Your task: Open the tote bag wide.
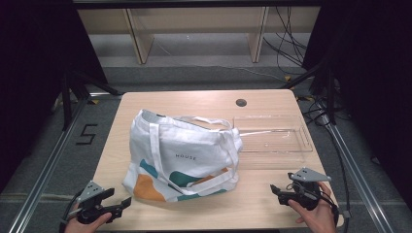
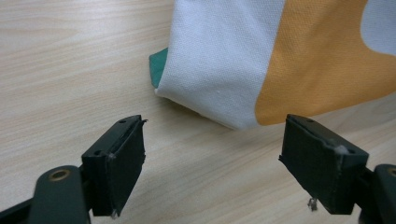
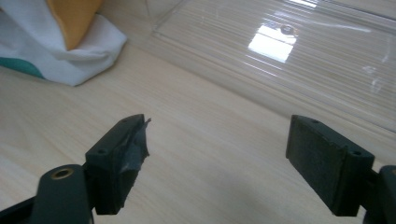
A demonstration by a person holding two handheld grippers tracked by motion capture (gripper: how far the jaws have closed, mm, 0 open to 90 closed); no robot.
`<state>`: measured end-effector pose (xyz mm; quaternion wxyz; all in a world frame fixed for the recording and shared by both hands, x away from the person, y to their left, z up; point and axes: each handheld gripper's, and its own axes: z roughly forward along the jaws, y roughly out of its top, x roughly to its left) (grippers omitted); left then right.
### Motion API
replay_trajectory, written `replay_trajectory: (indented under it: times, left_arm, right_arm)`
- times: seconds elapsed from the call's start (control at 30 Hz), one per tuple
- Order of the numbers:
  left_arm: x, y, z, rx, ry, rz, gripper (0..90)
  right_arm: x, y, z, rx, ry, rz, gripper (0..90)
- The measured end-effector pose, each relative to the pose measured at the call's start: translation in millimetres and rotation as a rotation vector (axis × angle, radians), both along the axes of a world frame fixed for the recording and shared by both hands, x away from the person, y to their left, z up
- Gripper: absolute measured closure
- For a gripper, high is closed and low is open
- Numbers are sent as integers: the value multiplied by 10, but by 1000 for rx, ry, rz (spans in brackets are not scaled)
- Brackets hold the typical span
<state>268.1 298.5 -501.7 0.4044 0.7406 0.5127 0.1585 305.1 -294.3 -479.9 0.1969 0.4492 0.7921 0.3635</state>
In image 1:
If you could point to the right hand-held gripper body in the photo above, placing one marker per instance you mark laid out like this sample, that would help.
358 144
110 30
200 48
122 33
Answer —
306 191

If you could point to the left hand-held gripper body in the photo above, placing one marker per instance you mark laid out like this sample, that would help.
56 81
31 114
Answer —
90 197

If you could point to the clear plastic tray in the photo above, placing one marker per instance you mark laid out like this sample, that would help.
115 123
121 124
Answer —
275 139

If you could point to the white printed tote bag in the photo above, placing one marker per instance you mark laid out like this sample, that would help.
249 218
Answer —
181 158

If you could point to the person's right hand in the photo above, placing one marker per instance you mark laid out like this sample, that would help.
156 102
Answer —
320 216

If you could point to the person's left hand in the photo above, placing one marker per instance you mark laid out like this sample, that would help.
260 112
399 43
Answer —
81 226

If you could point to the black metal stand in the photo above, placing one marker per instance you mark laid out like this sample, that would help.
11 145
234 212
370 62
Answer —
76 93
324 87

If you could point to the black curtain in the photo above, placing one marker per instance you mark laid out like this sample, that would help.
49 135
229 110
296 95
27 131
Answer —
372 90
35 81

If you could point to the light wooden shelf unit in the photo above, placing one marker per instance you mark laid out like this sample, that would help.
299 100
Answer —
194 29

